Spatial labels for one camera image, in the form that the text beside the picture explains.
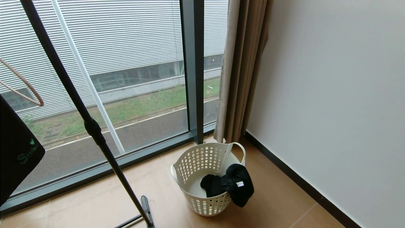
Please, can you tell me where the beige curtain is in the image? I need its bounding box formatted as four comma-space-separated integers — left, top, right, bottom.
214, 0, 274, 143

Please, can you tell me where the black clothes rack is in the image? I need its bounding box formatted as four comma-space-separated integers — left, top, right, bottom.
20, 0, 155, 228

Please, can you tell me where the black garment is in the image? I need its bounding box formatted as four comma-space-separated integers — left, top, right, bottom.
0, 95, 46, 206

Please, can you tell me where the heap of clothes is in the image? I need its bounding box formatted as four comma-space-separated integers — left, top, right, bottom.
200, 164, 254, 208

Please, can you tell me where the pink clothes hanger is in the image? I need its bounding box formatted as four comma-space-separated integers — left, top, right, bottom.
0, 59, 44, 107

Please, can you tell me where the white laundry basket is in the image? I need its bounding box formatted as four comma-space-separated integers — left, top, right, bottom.
171, 142, 246, 217

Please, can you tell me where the window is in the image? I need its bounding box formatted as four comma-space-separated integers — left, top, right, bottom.
0, 0, 229, 216

